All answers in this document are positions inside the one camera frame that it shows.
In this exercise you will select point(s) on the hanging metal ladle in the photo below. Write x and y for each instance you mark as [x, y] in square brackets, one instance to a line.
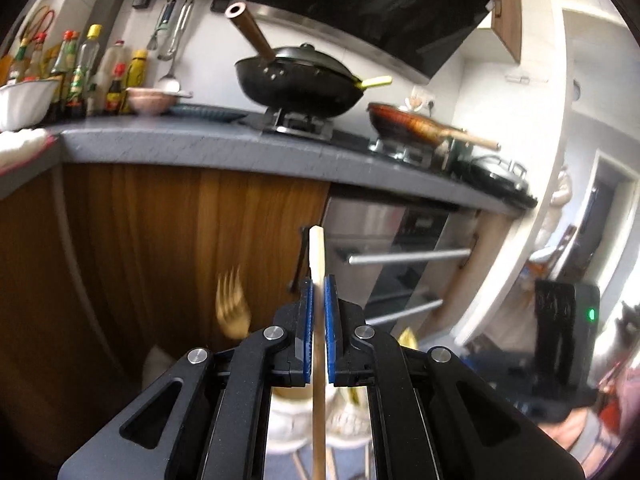
[175, 67]

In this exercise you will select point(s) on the hanging metal utensil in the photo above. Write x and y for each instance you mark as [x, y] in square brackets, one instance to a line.
[162, 22]

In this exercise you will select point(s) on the black range hood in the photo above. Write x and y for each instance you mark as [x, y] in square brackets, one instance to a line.
[375, 5]

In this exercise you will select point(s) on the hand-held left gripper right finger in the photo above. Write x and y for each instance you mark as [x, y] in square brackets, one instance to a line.
[331, 330]

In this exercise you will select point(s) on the wooden base cabinet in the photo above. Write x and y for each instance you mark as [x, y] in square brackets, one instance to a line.
[150, 240]

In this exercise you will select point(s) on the stainless steel oven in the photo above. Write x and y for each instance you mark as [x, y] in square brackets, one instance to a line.
[400, 230]

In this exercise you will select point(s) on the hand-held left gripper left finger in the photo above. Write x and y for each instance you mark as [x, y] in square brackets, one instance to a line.
[307, 330]

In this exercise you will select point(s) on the white ceramic utensil holder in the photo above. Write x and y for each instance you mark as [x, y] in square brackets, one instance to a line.
[292, 430]

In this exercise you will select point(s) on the black gas stove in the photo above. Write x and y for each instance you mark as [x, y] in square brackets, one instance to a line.
[345, 139]

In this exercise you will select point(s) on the blue plate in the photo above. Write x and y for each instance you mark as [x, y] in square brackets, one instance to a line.
[207, 112]

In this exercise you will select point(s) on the golden fork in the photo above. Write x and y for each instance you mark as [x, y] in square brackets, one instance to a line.
[232, 305]

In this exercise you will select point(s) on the wooden chopstick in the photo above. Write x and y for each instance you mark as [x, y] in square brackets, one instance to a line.
[317, 260]

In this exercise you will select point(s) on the orange frying pan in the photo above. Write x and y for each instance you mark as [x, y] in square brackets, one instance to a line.
[405, 122]

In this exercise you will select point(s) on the black lidded pan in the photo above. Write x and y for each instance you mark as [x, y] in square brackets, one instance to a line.
[495, 172]

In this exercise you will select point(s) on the pink bowl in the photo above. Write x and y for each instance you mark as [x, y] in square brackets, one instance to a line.
[150, 101]

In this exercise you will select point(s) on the white bowl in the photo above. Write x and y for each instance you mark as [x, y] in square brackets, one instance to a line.
[27, 102]

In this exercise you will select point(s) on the wooden wall cabinet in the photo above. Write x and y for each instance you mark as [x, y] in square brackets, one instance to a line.
[505, 5]

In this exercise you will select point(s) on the white cloth with red edge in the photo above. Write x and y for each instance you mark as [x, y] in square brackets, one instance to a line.
[20, 147]

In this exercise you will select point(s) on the row of sauce bottles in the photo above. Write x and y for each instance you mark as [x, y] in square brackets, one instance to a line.
[80, 75]

